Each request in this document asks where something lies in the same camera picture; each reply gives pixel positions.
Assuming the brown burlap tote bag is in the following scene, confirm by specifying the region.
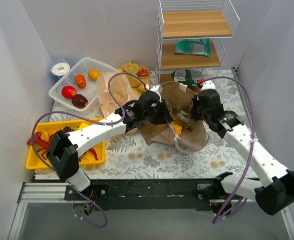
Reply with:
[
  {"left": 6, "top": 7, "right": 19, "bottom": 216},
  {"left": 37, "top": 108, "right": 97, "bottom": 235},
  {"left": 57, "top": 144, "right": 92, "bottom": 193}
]
[{"left": 139, "top": 81, "right": 209, "bottom": 154}]

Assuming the orange mango gummy packet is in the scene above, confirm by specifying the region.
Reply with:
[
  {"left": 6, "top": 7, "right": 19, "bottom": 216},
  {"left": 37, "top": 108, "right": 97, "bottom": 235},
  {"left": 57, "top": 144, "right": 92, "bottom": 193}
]
[{"left": 171, "top": 115, "right": 183, "bottom": 137}]

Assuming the peach plastic grocery bag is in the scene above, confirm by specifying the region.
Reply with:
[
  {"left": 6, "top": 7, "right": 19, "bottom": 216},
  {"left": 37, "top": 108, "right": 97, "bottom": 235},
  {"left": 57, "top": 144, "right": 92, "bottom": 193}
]
[{"left": 96, "top": 73, "right": 138, "bottom": 117}]

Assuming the teal snack packet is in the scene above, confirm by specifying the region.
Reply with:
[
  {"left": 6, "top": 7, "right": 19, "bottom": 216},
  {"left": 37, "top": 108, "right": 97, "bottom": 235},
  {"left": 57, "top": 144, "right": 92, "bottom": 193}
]
[{"left": 174, "top": 38, "right": 210, "bottom": 57}]

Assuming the clear glass bottle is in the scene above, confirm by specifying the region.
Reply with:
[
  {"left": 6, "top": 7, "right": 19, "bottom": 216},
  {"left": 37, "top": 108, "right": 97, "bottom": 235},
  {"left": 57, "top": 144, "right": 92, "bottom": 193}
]
[{"left": 171, "top": 108, "right": 194, "bottom": 132}]

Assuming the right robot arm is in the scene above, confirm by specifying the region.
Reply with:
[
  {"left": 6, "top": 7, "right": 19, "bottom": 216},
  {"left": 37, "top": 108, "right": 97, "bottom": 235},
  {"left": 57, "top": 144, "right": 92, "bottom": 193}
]
[{"left": 191, "top": 89, "right": 294, "bottom": 216}]

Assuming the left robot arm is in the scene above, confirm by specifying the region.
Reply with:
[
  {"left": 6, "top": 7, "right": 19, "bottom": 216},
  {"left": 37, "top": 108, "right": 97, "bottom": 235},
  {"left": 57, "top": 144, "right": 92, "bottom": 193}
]
[{"left": 47, "top": 85, "right": 172, "bottom": 192}]

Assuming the small bread roll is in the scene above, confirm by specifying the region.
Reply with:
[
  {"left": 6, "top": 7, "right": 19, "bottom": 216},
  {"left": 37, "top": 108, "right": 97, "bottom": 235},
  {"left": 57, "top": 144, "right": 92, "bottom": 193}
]
[{"left": 138, "top": 84, "right": 146, "bottom": 93}]

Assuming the yellow bread tray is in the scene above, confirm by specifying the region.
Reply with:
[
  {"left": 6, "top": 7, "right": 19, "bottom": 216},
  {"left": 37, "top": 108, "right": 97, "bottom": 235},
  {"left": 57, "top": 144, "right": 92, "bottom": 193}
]
[{"left": 116, "top": 66, "right": 152, "bottom": 96}]

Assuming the green white snack packet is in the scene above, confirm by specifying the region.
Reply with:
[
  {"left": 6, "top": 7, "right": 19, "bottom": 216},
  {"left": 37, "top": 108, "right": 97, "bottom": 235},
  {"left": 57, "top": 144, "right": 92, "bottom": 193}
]
[{"left": 171, "top": 69, "right": 204, "bottom": 87}]

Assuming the bread slice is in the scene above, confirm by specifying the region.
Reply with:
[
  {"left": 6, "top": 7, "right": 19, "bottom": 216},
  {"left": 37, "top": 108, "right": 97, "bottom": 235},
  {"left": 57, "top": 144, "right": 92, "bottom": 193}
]
[{"left": 126, "top": 75, "right": 141, "bottom": 88}]

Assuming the round bread loaf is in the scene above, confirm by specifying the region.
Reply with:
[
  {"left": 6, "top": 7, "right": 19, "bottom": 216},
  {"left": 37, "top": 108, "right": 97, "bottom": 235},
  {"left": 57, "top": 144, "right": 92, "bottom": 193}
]
[{"left": 122, "top": 61, "right": 140, "bottom": 75}]

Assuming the floral table mat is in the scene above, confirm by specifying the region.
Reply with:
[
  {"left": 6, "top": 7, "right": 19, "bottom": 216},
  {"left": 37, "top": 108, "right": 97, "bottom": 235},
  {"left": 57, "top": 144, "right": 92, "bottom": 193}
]
[{"left": 81, "top": 78, "right": 251, "bottom": 179}]

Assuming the white plastic basket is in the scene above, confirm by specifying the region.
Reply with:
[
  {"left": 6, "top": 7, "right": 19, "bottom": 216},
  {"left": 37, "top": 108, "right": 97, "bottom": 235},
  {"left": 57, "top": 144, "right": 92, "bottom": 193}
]
[{"left": 49, "top": 57, "right": 117, "bottom": 115}]

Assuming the yellow mango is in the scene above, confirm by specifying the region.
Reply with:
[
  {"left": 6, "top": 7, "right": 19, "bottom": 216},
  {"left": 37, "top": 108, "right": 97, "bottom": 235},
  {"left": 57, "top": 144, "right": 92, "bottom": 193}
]
[{"left": 88, "top": 69, "right": 101, "bottom": 81}]

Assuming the dark red plum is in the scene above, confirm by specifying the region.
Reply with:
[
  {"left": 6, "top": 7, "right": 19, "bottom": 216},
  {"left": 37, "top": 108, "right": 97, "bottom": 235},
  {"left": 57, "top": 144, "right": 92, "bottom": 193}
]
[{"left": 72, "top": 94, "right": 88, "bottom": 109}]

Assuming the small orange pumpkin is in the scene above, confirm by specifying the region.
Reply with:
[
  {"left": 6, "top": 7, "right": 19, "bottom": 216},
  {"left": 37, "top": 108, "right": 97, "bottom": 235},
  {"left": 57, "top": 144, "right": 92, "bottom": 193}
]
[{"left": 75, "top": 74, "right": 87, "bottom": 89}]

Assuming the red chili pepper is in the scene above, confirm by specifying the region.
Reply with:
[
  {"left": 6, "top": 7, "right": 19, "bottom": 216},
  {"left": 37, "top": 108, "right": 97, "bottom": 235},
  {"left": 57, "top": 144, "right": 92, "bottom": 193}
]
[{"left": 78, "top": 147, "right": 98, "bottom": 162}]

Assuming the white tape roll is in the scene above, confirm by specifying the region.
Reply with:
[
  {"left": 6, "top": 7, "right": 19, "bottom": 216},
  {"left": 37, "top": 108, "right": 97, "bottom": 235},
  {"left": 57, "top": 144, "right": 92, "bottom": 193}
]
[{"left": 50, "top": 62, "right": 71, "bottom": 80}]

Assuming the yellow bell pepper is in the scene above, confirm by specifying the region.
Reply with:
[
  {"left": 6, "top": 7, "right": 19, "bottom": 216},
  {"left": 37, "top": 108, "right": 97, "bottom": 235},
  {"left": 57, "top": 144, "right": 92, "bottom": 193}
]
[{"left": 40, "top": 128, "right": 61, "bottom": 142}]

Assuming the red toy lobster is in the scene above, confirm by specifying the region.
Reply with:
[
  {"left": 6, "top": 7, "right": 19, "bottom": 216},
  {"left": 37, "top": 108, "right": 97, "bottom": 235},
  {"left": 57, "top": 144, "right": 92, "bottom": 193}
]
[{"left": 34, "top": 131, "right": 50, "bottom": 161}]

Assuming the yellow vegetable tray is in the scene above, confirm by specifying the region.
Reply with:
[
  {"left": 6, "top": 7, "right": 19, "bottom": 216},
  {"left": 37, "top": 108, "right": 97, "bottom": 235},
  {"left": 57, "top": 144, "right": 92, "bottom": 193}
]
[{"left": 26, "top": 120, "right": 105, "bottom": 170}]

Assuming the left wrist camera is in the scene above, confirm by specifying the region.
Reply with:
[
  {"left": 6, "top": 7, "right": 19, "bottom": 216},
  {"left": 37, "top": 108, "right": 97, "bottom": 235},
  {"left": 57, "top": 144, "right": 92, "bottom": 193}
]
[{"left": 146, "top": 85, "right": 163, "bottom": 103}]

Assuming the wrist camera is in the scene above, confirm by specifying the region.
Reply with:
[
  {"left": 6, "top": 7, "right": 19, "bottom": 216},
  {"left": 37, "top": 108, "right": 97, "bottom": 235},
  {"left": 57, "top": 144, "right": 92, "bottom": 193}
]
[
  {"left": 146, "top": 85, "right": 163, "bottom": 103},
  {"left": 197, "top": 79, "right": 215, "bottom": 92}
]

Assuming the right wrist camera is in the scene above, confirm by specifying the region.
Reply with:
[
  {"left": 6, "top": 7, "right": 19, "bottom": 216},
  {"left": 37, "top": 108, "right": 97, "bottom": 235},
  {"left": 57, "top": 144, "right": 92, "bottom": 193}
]
[{"left": 197, "top": 79, "right": 215, "bottom": 92}]

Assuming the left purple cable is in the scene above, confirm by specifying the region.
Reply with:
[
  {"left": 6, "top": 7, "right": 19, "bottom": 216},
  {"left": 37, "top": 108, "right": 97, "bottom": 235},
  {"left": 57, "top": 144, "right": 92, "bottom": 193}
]
[{"left": 31, "top": 72, "right": 149, "bottom": 229}]

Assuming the white wire shelf rack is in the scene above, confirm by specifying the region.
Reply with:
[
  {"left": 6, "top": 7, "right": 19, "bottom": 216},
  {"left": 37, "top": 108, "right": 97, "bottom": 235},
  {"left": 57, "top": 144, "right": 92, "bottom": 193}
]
[{"left": 156, "top": 0, "right": 240, "bottom": 80}]

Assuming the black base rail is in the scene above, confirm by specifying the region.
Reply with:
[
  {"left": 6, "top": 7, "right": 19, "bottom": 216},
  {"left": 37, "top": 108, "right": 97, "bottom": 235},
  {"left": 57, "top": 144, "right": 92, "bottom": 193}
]
[{"left": 19, "top": 174, "right": 287, "bottom": 213}]

